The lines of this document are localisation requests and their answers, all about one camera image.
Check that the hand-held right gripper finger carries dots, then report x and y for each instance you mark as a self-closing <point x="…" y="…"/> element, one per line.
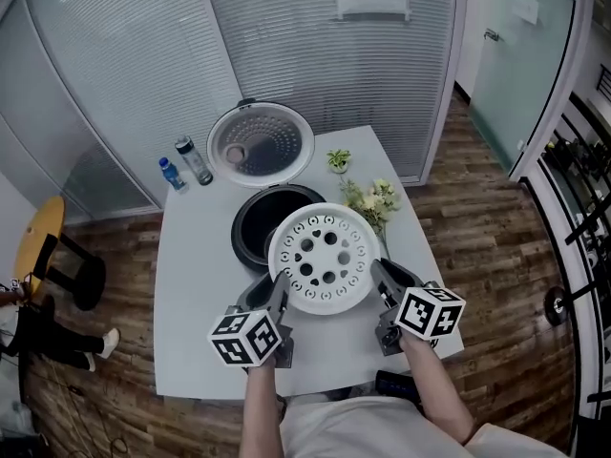
<point x="403" y="277"/>
<point x="384" y="286"/>

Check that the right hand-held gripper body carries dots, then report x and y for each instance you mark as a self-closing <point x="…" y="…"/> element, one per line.
<point x="429" y="313"/>

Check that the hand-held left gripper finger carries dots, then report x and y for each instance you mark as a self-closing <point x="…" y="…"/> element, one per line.
<point x="280" y="294"/>
<point x="255" y="294"/>

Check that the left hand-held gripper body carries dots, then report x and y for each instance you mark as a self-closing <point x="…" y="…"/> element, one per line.
<point x="243" y="337"/>

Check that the white steamer tray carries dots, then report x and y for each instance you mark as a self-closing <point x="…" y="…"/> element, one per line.
<point x="324" y="260"/>

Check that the black pot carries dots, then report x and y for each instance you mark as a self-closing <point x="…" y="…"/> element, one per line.
<point x="253" y="227"/>

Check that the dark blue rice cooker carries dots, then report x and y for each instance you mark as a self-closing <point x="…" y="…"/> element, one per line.
<point x="262" y="146"/>

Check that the person's left forearm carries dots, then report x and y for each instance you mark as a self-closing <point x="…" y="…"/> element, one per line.
<point x="262" y="408"/>

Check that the person's right forearm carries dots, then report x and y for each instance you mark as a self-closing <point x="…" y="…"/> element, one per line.
<point x="439" y="394"/>

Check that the black waist-mounted device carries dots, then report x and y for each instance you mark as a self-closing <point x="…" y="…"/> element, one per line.
<point x="396" y="384"/>

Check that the artificial yellow flower bouquet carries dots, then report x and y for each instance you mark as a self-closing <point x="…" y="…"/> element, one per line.
<point x="372" y="203"/>

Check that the black round floor disc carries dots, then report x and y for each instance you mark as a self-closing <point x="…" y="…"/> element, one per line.
<point x="556" y="306"/>

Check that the person's white shirt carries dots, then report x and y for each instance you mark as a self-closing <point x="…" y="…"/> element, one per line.
<point x="372" y="432"/>

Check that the small potted plant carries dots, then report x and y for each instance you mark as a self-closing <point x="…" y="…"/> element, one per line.
<point x="339" y="160"/>

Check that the blue water bottle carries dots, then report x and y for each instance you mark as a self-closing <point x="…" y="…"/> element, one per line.
<point x="173" y="177"/>

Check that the clear bottle with dark cap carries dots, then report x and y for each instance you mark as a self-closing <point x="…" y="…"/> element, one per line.
<point x="195" y="162"/>

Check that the black metal railing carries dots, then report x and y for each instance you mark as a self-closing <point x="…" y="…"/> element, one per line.
<point x="582" y="232"/>

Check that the frosted glass door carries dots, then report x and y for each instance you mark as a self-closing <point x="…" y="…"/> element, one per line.
<point x="520" y="89"/>

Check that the small paper sheet on door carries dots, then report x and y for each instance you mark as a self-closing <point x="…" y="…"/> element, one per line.
<point x="526" y="6"/>

